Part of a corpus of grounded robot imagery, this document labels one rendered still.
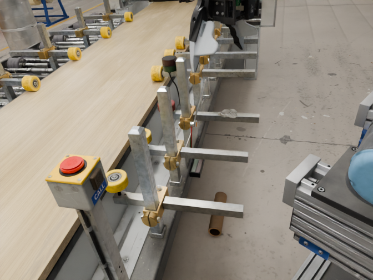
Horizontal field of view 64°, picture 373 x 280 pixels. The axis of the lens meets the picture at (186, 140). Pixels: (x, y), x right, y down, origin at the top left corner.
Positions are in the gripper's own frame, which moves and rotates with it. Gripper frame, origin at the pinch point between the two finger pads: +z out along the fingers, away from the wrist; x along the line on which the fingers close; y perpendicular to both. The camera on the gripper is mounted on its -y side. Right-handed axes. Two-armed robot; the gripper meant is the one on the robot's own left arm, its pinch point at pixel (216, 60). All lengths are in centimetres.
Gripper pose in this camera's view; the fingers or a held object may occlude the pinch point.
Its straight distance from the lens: 63.3
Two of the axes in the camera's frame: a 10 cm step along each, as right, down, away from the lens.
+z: 0.8, 8.1, 5.8
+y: 7.0, 3.6, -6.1
